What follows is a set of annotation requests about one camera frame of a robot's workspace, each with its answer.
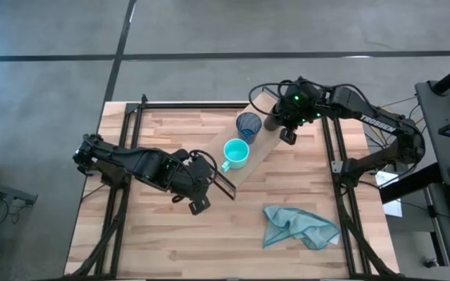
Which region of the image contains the black cup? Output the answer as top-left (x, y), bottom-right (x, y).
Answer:
top-left (262, 109), bottom-right (285, 133)

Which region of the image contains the white paper sheet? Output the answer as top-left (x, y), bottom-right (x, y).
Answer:
top-left (374, 170), bottom-right (398, 189)
top-left (382, 198), bottom-right (404, 219)

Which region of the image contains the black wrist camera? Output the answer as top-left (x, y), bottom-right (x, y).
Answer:
top-left (187, 196), bottom-right (212, 216)
top-left (279, 127), bottom-right (298, 146)

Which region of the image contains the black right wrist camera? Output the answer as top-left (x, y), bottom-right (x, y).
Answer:
top-left (279, 127), bottom-right (298, 146)

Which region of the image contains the blue ribbed plastic cup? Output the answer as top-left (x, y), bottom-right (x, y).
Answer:
top-left (235, 112), bottom-right (263, 145)

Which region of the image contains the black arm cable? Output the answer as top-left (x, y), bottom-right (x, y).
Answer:
top-left (248, 80), bottom-right (295, 116)
top-left (171, 148), bottom-right (220, 205)

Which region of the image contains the yellow cable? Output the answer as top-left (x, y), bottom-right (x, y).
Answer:
top-left (379, 96), bottom-right (425, 130)

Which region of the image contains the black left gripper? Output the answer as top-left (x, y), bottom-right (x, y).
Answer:
top-left (169, 149), bottom-right (217, 201)

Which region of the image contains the wooden shelf with black ends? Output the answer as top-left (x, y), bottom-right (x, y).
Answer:
top-left (202, 87), bottom-right (288, 201)

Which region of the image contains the grey equipment cart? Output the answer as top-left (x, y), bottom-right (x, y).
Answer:
top-left (414, 79), bottom-right (450, 281)

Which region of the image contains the teal microfibre cloth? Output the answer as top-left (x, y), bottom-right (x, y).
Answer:
top-left (262, 206), bottom-right (341, 251)

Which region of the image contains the teal mug with handle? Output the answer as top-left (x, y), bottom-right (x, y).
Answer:
top-left (220, 137), bottom-right (251, 173)

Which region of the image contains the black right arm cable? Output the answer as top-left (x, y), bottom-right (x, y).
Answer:
top-left (248, 80), bottom-right (295, 116)

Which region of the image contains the black aluminium table frame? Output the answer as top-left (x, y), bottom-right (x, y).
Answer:
top-left (63, 93), bottom-right (398, 281)

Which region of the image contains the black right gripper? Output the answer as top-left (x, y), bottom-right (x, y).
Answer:
top-left (274, 80), bottom-right (323, 129)

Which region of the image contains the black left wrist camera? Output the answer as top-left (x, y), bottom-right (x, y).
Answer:
top-left (187, 196), bottom-right (212, 216)

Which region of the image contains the grey side desk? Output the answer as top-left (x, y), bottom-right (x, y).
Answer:
top-left (0, 175), bottom-right (39, 270)

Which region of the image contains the black cart bar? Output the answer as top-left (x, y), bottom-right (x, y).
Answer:
top-left (378, 162), bottom-right (444, 205)

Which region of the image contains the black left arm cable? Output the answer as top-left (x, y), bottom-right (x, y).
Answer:
top-left (171, 148), bottom-right (220, 205)

